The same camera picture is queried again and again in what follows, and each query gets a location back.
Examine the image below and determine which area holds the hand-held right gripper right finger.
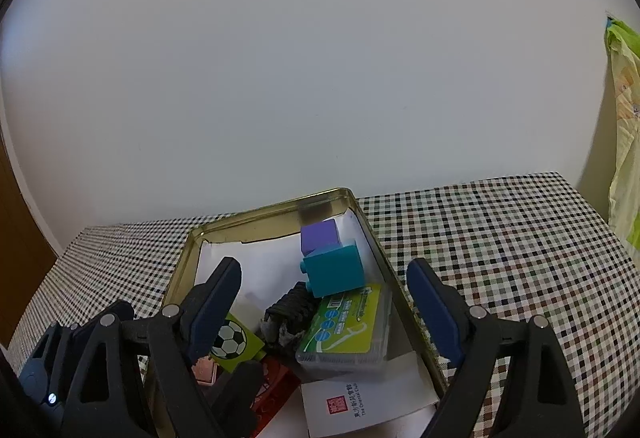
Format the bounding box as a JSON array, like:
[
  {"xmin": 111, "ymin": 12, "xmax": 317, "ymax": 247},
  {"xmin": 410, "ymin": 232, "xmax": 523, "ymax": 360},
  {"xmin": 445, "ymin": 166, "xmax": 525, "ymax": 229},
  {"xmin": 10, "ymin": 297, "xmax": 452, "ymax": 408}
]
[{"xmin": 406, "ymin": 259, "xmax": 586, "ymax": 438}]

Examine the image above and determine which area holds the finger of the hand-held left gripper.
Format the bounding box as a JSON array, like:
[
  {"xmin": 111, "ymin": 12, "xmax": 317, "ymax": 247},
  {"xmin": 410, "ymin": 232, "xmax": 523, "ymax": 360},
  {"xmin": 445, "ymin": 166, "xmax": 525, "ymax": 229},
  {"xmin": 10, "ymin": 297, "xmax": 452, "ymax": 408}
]
[{"xmin": 212, "ymin": 360, "xmax": 264, "ymax": 438}]

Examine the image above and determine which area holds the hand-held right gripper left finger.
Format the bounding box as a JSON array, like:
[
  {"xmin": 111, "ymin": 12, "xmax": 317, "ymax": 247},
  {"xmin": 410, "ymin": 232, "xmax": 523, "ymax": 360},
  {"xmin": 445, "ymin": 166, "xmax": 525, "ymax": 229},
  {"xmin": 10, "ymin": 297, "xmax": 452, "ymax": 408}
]
[{"xmin": 62, "ymin": 257, "xmax": 243, "ymax": 438}]

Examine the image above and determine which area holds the green toy block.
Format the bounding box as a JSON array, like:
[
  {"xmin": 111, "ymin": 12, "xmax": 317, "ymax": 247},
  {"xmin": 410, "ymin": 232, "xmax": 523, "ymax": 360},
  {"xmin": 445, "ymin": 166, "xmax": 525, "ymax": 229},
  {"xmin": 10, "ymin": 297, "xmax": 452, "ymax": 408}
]
[{"xmin": 207, "ymin": 312, "xmax": 266, "ymax": 374}]

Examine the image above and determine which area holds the red toy block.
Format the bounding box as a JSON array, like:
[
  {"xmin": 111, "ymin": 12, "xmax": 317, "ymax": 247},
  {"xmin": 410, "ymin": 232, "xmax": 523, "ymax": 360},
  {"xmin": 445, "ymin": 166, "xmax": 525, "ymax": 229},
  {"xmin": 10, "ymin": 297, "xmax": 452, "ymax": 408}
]
[{"xmin": 250, "ymin": 357, "xmax": 303, "ymax": 434}]

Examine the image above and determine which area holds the clear box with green label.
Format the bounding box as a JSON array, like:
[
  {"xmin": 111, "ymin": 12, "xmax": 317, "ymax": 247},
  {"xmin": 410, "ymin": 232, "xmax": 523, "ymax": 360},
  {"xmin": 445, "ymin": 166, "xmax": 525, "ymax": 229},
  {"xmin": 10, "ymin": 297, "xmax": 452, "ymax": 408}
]
[{"xmin": 295, "ymin": 283, "xmax": 393, "ymax": 381}]

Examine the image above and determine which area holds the teal toy block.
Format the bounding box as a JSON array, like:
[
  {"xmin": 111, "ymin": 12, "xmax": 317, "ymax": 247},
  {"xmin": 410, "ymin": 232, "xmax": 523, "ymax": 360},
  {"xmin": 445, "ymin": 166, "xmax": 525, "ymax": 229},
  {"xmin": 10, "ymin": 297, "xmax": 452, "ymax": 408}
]
[{"xmin": 300, "ymin": 241, "xmax": 365, "ymax": 301}]

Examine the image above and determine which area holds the purple toy block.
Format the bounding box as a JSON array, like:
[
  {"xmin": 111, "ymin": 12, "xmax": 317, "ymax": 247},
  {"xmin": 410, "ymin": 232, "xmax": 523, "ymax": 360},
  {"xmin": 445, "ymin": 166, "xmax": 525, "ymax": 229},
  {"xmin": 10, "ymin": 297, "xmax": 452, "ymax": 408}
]
[{"xmin": 301, "ymin": 219, "xmax": 343, "ymax": 256}]

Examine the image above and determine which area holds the gold tin box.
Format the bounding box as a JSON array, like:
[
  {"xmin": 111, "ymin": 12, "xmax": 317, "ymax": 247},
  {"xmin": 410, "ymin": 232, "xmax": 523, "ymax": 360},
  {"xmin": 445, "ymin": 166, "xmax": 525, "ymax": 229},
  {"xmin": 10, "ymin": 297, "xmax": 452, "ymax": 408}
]
[{"xmin": 145, "ymin": 187, "xmax": 451, "ymax": 438}]

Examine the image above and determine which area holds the white paper lining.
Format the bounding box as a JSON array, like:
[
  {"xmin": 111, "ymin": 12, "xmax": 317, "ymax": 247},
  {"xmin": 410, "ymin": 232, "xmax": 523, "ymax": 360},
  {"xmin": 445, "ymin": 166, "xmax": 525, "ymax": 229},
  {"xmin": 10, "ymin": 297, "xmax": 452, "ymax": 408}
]
[{"xmin": 194, "ymin": 211, "xmax": 382, "ymax": 319}]

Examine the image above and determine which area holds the grey black stone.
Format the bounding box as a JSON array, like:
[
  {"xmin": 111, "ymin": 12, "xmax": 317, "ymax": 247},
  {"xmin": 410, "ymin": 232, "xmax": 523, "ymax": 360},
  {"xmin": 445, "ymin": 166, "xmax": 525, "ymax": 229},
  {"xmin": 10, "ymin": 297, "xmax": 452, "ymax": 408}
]
[{"xmin": 260, "ymin": 281, "xmax": 316, "ymax": 349}]

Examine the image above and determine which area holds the checkered tablecloth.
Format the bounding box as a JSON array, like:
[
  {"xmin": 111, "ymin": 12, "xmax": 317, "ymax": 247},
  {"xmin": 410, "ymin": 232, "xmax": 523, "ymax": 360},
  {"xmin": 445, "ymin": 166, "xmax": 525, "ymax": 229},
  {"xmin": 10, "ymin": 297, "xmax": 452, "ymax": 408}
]
[{"xmin": 7, "ymin": 172, "xmax": 640, "ymax": 438}]

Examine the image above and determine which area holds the brown wooden door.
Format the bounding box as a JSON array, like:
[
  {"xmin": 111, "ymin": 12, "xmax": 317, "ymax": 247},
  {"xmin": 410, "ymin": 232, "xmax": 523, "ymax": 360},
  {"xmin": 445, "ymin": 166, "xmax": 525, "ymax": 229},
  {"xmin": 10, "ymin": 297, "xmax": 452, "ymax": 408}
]
[{"xmin": 0, "ymin": 133, "xmax": 58, "ymax": 349}]

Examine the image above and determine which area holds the small white box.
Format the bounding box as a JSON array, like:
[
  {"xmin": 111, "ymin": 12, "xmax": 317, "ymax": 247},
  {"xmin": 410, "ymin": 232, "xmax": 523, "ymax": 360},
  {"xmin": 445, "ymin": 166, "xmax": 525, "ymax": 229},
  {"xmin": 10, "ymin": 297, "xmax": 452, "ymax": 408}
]
[{"xmin": 300, "ymin": 350, "xmax": 441, "ymax": 438}]

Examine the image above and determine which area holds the green plastic bag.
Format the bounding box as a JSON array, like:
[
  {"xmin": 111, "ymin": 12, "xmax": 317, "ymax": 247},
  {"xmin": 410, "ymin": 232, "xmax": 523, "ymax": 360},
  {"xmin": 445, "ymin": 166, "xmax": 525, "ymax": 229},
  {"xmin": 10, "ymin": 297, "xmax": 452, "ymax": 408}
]
[{"xmin": 604, "ymin": 17, "xmax": 640, "ymax": 254}]

